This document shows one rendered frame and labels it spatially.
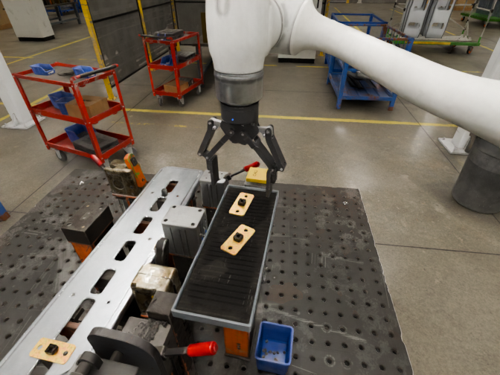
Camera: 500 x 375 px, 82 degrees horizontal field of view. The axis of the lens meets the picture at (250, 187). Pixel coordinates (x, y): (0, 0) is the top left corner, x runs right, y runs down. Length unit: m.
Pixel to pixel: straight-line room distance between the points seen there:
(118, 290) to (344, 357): 0.67
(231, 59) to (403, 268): 2.00
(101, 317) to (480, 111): 0.79
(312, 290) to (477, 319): 1.33
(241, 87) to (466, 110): 0.33
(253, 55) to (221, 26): 0.06
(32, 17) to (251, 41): 10.45
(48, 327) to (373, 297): 0.96
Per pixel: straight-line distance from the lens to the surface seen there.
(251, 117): 0.57
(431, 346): 2.03
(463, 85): 0.49
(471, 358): 2.11
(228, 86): 0.54
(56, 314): 0.84
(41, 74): 3.34
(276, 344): 1.02
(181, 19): 8.02
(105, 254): 0.91
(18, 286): 1.40
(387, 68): 0.53
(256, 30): 0.51
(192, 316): 0.54
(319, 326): 1.07
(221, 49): 0.52
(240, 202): 0.71
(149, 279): 0.71
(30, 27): 11.00
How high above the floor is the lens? 1.62
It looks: 37 degrees down
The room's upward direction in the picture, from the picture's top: straight up
